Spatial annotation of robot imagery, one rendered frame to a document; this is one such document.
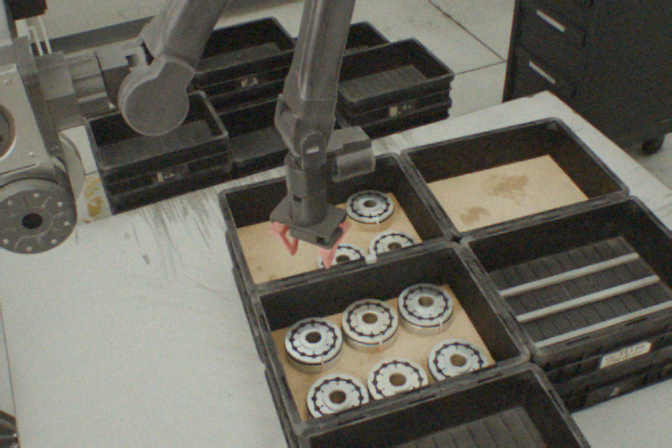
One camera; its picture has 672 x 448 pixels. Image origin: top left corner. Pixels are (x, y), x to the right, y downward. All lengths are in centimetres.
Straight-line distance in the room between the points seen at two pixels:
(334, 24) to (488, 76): 284
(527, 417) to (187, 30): 82
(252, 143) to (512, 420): 161
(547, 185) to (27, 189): 109
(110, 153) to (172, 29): 166
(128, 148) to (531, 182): 135
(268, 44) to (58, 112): 216
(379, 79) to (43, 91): 198
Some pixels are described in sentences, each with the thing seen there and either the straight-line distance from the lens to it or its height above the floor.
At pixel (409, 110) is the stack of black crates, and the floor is 50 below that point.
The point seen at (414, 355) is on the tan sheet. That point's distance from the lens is 134.
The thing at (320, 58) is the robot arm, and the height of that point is 142.
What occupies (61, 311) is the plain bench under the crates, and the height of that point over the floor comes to 70.
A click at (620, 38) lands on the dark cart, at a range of 279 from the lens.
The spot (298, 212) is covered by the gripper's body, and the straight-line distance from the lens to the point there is 108.
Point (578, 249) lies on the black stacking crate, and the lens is 159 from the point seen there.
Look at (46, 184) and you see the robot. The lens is 122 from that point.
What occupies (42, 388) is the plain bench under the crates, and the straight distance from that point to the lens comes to 159.
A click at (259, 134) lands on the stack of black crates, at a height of 38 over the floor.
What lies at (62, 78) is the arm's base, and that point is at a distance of 87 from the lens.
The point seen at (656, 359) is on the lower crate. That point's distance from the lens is 146.
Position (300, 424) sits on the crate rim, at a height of 93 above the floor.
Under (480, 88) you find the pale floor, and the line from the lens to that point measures 364.
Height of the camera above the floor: 189
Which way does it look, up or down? 42 degrees down
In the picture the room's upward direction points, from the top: 2 degrees counter-clockwise
